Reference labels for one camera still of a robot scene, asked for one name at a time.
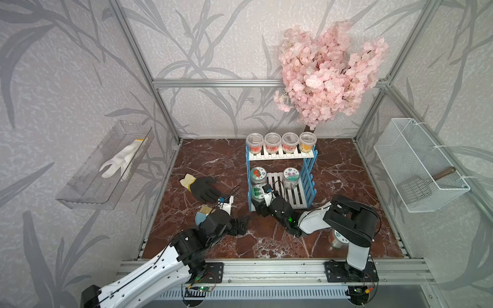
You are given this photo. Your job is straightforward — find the white glove in tray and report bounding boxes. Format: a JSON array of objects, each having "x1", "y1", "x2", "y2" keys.
[{"x1": 100, "y1": 139, "x2": 146, "y2": 182}]

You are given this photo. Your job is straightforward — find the small clear container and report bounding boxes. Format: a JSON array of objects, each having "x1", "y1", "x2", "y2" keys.
[{"x1": 299, "y1": 132, "x2": 317, "y2": 153}]

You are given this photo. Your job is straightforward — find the clear seed container red label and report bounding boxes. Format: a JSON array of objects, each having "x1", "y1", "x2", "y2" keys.
[{"x1": 246, "y1": 133, "x2": 264, "y2": 155}]

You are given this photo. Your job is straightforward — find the wooden handled brush in basket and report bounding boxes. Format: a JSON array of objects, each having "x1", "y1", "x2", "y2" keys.
[{"x1": 397, "y1": 167, "x2": 456, "y2": 200}]

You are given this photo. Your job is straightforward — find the white wire mesh basket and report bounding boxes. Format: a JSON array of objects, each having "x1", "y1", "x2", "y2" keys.
[{"x1": 374, "y1": 118, "x2": 471, "y2": 213}]

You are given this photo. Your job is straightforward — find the pink artificial blossom tree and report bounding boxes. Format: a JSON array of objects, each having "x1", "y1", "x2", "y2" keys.
[{"x1": 273, "y1": 21, "x2": 388, "y2": 130}]

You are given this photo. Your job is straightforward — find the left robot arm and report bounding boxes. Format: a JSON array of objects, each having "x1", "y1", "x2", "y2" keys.
[{"x1": 81, "y1": 210, "x2": 250, "y2": 307}]

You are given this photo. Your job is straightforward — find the black work glove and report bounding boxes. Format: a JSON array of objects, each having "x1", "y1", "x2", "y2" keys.
[{"x1": 180, "y1": 174, "x2": 222, "y2": 204}]

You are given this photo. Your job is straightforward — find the blue white two-tier shelf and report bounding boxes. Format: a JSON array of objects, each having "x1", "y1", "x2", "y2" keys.
[{"x1": 246, "y1": 147, "x2": 318, "y2": 212}]

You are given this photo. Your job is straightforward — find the carrot lid seed container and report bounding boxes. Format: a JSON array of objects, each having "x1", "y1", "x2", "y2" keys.
[{"x1": 329, "y1": 229, "x2": 349, "y2": 249}]

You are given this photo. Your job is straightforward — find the blue hand brush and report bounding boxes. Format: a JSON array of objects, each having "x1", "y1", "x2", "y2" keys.
[{"x1": 195, "y1": 205, "x2": 214, "y2": 225}]

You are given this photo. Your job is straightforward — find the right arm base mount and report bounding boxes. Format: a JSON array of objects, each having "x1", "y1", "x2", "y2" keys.
[{"x1": 323, "y1": 260, "x2": 380, "y2": 283}]

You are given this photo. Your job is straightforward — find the strawberry lid seed container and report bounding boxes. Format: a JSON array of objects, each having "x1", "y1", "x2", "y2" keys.
[{"x1": 249, "y1": 167, "x2": 267, "y2": 186}]

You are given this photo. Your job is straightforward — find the clear acrylic wall tray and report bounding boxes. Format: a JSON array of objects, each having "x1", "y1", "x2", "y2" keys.
[{"x1": 56, "y1": 121, "x2": 155, "y2": 210}]

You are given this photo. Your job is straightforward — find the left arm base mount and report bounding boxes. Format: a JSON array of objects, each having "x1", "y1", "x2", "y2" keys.
[{"x1": 187, "y1": 260, "x2": 225, "y2": 284}]

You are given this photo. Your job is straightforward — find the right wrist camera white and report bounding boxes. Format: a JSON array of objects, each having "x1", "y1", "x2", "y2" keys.
[{"x1": 262, "y1": 184, "x2": 275, "y2": 207}]

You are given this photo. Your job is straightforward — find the green label seed container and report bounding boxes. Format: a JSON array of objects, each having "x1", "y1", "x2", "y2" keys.
[{"x1": 250, "y1": 184, "x2": 264, "y2": 203}]

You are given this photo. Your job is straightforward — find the pink flower lid container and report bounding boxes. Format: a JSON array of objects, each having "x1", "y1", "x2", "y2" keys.
[{"x1": 282, "y1": 167, "x2": 300, "y2": 189}]

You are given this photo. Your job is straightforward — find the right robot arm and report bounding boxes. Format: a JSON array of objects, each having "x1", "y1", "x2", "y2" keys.
[{"x1": 252, "y1": 192, "x2": 381, "y2": 272}]

